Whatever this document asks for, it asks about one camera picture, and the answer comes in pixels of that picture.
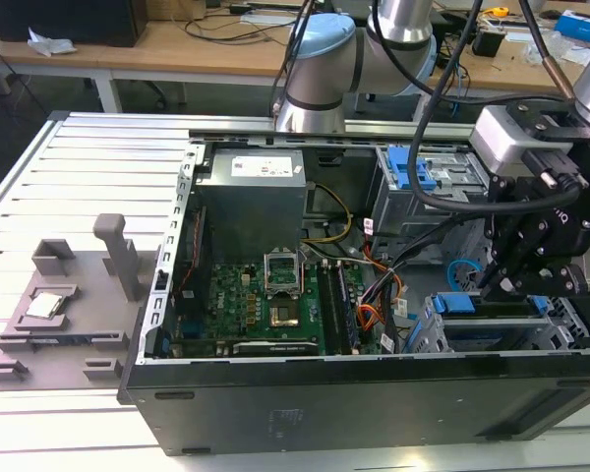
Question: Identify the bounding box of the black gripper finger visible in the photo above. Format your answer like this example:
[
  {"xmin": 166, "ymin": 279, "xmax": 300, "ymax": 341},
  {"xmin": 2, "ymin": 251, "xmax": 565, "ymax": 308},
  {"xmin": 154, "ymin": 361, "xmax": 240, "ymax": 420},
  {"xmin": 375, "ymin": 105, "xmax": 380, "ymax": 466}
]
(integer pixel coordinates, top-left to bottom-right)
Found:
[
  {"xmin": 475, "ymin": 263, "xmax": 580, "ymax": 302},
  {"xmin": 485, "ymin": 174, "xmax": 522, "ymax": 269}
]

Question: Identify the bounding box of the hard disk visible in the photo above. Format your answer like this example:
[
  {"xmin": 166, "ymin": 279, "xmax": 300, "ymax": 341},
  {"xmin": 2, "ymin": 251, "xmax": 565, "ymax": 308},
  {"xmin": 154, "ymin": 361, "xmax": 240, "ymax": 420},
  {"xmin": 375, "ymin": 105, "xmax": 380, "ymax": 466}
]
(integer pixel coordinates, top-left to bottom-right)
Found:
[{"xmin": 407, "ymin": 292, "xmax": 555, "ymax": 353}]

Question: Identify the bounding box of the silver disk bay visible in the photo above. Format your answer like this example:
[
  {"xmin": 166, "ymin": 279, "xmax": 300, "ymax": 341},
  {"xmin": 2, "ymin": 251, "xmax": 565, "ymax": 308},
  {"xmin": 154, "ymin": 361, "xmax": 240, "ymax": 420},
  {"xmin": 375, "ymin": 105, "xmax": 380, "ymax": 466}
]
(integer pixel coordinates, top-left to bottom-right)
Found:
[{"xmin": 420, "ymin": 292, "xmax": 590, "ymax": 355}]

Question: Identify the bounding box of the silver drive cage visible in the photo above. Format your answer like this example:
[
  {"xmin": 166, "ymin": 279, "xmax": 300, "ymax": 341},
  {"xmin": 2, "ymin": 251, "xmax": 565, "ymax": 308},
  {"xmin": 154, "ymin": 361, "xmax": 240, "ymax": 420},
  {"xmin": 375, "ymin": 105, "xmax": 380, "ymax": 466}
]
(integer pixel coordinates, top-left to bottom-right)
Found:
[{"xmin": 366, "ymin": 145, "xmax": 493, "ymax": 252}]

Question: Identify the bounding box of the blue plastic cage latch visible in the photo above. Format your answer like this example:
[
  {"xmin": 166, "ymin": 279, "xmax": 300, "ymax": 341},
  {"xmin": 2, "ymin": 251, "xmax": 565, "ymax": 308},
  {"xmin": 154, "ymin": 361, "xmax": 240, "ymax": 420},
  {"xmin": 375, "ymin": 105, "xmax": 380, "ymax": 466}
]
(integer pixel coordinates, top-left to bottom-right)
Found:
[{"xmin": 386, "ymin": 146, "xmax": 438, "ymax": 192}]

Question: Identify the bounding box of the RAM stick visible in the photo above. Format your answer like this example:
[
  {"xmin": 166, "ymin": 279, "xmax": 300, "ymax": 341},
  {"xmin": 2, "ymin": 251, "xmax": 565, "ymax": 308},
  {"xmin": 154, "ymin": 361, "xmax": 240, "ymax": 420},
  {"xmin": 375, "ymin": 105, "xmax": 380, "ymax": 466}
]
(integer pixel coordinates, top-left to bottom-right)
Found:
[{"xmin": 334, "ymin": 263, "xmax": 361, "ymax": 355}]

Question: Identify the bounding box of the clear plastic bag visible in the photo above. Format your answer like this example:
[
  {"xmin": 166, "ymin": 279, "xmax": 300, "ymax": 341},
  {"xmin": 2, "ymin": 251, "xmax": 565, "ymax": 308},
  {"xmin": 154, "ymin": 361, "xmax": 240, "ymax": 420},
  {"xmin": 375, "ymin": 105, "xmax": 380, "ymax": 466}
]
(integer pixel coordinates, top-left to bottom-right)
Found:
[{"xmin": 526, "ymin": 31, "xmax": 590, "ymax": 68}]

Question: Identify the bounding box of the black cube motor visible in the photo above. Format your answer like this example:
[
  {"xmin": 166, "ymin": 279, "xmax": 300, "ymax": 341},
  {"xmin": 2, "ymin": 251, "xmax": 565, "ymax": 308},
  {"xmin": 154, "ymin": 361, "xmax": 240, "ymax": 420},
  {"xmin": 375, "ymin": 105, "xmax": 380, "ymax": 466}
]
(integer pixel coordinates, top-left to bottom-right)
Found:
[{"xmin": 471, "ymin": 24, "xmax": 506, "ymax": 58}]

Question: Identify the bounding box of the blue cardboard box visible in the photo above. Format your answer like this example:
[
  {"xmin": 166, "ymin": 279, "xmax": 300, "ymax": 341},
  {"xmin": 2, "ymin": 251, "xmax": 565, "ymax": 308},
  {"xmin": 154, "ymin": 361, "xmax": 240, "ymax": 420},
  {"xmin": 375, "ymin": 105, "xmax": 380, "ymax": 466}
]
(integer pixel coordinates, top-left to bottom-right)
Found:
[{"xmin": 554, "ymin": 9, "xmax": 590, "ymax": 46}]

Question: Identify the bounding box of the metal socket cover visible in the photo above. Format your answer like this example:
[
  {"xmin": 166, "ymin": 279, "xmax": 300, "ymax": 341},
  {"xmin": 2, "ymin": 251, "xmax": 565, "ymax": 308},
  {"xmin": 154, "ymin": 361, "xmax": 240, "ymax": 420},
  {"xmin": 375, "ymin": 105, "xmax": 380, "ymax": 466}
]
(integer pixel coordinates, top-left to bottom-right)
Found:
[{"xmin": 264, "ymin": 250, "xmax": 304, "ymax": 301}]

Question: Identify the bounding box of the black PC case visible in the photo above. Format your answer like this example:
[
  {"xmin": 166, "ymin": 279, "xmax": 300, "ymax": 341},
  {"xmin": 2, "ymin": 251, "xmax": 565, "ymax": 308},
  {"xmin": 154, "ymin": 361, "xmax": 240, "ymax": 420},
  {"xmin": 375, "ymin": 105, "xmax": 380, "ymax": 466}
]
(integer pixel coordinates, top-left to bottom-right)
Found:
[{"xmin": 116, "ymin": 128, "xmax": 590, "ymax": 458}]

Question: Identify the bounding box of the CPU socket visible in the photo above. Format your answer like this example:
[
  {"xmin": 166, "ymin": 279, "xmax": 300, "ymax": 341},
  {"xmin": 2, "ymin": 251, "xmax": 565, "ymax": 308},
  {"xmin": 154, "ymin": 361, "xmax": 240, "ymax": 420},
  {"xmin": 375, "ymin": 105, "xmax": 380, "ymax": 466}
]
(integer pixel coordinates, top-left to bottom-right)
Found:
[{"xmin": 267, "ymin": 304, "xmax": 304, "ymax": 329}]

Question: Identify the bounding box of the grey power supply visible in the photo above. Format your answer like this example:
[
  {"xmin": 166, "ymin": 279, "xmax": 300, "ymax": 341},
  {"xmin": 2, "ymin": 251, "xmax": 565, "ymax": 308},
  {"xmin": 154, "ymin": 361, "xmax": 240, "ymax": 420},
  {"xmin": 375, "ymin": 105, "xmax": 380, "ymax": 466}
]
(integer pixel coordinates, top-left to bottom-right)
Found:
[{"xmin": 194, "ymin": 149, "xmax": 309, "ymax": 266}]

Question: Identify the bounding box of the black graphics card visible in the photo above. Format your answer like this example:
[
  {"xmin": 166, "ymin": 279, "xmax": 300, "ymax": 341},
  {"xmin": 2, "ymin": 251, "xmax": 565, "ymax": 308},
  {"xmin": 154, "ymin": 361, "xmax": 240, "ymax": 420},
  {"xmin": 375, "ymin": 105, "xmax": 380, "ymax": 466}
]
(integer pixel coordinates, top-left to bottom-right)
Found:
[{"xmin": 231, "ymin": 339, "xmax": 321, "ymax": 358}]

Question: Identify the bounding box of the green motherboard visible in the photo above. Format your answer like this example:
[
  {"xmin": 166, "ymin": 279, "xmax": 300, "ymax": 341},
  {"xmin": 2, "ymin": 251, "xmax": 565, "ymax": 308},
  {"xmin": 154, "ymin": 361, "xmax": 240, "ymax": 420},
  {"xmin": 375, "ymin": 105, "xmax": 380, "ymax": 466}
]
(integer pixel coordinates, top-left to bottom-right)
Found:
[{"xmin": 169, "ymin": 260, "xmax": 375, "ymax": 358}]

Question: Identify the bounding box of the wooden desk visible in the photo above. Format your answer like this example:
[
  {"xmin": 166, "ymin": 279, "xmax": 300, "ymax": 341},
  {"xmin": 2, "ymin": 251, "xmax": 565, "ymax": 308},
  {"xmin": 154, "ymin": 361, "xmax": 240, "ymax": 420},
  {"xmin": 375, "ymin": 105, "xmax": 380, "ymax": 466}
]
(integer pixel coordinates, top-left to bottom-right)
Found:
[{"xmin": 0, "ymin": 0, "xmax": 590, "ymax": 104}]

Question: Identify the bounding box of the grey parts rack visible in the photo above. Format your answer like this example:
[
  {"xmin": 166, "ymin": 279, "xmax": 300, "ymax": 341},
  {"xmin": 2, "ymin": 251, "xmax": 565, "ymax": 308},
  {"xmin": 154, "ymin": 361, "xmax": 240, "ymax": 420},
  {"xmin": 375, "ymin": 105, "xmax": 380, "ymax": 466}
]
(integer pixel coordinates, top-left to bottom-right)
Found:
[{"xmin": 0, "ymin": 212, "xmax": 161, "ymax": 392}]

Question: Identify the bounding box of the silver CPU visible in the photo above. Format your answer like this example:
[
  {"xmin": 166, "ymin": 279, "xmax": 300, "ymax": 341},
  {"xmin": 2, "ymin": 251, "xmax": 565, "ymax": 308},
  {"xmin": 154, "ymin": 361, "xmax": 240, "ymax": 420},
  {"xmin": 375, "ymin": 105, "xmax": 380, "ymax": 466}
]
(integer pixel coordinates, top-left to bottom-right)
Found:
[{"xmin": 25, "ymin": 292, "xmax": 73, "ymax": 319}]

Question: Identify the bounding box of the black box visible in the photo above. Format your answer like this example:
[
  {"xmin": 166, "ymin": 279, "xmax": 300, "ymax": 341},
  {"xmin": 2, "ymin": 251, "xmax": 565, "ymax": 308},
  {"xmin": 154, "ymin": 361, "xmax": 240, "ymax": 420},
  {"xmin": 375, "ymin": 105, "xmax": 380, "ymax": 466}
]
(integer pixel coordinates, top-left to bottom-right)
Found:
[{"xmin": 0, "ymin": 0, "xmax": 148, "ymax": 49}]

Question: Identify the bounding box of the white crumpled paper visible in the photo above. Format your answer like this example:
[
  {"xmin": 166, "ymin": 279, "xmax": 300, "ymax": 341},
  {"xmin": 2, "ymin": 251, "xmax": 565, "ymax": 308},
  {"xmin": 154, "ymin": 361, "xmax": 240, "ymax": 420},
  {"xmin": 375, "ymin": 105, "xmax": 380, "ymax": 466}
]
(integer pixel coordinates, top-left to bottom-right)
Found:
[{"xmin": 27, "ymin": 27, "xmax": 79, "ymax": 56}]

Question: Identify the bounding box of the blue disk wire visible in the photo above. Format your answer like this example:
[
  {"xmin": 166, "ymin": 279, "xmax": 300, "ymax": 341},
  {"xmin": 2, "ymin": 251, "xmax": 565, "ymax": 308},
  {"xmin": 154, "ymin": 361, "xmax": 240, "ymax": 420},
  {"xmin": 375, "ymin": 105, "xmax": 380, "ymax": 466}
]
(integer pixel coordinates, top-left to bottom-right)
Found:
[{"xmin": 445, "ymin": 258, "xmax": 483, "ymax": 292}]

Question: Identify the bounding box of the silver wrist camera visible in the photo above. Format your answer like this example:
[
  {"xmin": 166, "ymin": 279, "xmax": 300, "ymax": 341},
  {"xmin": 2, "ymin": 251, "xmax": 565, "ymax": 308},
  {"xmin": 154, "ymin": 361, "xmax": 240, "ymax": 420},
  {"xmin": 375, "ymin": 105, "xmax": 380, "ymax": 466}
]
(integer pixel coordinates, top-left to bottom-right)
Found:
[{"xmin": 470, "ymin": 104, "xmax": 574, "ymax": 174}]

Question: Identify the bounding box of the thick black camera cable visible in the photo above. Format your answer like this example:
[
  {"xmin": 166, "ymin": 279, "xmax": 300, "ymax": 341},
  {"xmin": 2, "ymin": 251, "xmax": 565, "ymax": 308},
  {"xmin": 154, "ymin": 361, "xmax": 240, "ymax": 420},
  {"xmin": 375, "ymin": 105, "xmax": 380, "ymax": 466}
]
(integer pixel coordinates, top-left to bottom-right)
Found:
[{"xmin": 406, "ymin": 0, "xmax": 584, "ymax": 217}]

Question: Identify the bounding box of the black sleeved cable bundle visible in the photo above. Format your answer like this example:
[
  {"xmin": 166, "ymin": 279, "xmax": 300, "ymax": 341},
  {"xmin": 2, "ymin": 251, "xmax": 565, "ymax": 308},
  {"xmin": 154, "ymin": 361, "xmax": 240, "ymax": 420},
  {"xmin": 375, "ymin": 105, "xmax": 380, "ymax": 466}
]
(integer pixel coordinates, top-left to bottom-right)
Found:
[{"xmin": 373, "ymin": 215, "xmax": 488, "ymax": 355}]

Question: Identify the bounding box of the yellow black power cable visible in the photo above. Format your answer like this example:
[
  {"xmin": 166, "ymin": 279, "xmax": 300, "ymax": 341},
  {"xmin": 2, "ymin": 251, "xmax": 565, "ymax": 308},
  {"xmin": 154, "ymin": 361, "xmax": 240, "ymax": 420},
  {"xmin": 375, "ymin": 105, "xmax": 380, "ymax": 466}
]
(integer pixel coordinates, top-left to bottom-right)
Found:
[{"xmin": 302, "ymin": 183, "xmax": 354, "ymax": 246}]

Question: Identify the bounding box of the orange power wire bundle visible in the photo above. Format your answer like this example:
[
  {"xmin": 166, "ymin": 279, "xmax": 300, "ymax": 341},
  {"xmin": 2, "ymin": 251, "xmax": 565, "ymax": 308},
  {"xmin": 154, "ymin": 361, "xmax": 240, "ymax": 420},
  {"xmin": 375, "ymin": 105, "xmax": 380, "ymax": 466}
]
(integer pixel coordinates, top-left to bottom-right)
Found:
[{"xmin": 356, "ymin": 272, "xmax": 409, "ymax": 340}]

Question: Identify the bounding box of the black cable copper sleeve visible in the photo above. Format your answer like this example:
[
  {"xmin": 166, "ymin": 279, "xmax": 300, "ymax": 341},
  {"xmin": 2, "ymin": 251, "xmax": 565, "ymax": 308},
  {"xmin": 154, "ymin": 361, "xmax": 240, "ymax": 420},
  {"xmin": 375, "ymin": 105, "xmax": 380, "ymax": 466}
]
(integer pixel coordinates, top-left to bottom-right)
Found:
[{"xmin": 518, "ymin": 0, "xmax": 579, "ymax": 102}]

